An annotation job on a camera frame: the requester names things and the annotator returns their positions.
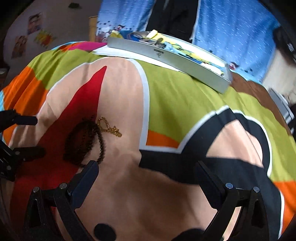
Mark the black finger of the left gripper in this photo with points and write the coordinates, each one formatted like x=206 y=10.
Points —
x=9 y=118

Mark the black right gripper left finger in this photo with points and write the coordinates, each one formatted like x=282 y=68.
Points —
x=40 y=224

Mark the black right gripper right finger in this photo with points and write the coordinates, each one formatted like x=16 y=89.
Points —
x=251 y=223

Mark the colourful cartoon bedspread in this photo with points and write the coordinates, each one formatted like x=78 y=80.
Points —
x=147 y=126

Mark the white cartoon-lined storage box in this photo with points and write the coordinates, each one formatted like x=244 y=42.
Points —
x=179 y=54

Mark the blue fabric wardrobe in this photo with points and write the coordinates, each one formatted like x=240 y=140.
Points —
x=238 y=32

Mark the hanging dark clothes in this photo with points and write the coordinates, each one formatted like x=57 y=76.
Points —
x=175 y=18

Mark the cartoon family wall poster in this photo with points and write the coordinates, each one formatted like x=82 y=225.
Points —
x=19 y=47

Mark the yellow cartoon wall sticker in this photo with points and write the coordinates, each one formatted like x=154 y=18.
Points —
x=44 y=38

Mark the cartoon boy wall poster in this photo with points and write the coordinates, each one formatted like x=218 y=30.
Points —
x=34 y=23

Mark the green wall sticker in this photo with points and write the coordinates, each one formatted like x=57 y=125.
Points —
x=74 y=6

